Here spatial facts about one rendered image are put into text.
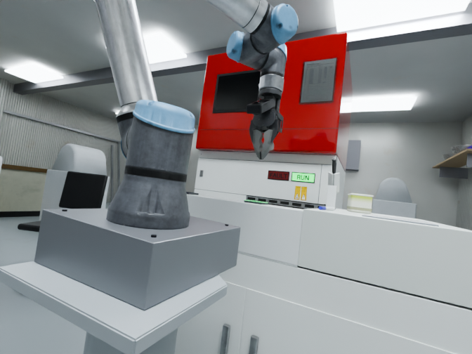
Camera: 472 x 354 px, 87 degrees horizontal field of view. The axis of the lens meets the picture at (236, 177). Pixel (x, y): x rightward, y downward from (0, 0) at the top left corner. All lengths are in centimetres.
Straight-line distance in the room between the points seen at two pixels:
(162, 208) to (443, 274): 56
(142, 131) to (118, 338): 31
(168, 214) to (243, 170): 101
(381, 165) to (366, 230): 658
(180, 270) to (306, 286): 37
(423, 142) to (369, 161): 121
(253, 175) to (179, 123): 96
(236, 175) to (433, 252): 103
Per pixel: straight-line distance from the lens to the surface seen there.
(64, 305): 42
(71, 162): 446
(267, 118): 76
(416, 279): 67
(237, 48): 77
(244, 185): 141
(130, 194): 46
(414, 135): 743
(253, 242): 71
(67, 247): 51
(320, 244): 66
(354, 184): 714
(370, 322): 70
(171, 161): 46
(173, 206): 46
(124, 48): 65
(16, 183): 631
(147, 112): 48
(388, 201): 626
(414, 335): 70
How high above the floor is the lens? 99
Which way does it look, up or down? 3 degrees up
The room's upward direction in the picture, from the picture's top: 7 degrees clockwise
